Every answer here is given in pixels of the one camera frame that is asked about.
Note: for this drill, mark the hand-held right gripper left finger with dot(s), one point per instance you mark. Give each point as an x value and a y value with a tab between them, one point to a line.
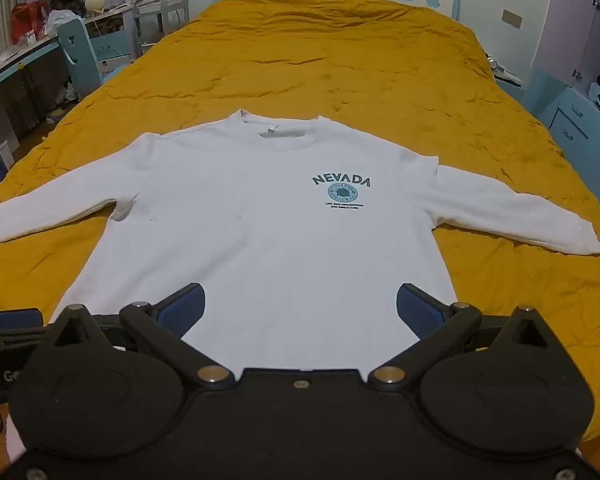
182	307

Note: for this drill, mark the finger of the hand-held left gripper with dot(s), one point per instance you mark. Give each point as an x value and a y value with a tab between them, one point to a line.
15	320

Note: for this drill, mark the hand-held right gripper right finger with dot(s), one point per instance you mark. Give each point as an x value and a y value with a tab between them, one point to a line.
416	310

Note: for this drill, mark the white printed sweatshirt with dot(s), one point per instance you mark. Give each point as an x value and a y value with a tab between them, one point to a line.
260	240

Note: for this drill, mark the pair of sneakers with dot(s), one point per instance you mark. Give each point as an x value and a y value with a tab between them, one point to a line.
65	100

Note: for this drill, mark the blue nightstand with drawers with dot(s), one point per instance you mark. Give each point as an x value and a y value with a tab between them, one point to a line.
570	115

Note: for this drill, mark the yellow quilted blanket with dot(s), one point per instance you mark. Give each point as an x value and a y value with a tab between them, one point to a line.
330	65

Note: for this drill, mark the white desk with blue edge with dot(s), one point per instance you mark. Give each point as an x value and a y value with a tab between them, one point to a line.
10	60

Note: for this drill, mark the blue chair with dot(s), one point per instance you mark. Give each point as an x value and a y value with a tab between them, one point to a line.
82	50

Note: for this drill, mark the white chair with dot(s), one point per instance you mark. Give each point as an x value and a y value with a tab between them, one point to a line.
160	15

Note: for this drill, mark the red bag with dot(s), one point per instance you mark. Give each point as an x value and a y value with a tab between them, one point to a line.
27	20

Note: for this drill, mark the white wardrobe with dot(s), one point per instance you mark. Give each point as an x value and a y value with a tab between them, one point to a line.
575	15

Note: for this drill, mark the beige wall switch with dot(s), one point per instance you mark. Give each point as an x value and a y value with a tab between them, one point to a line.
512	18

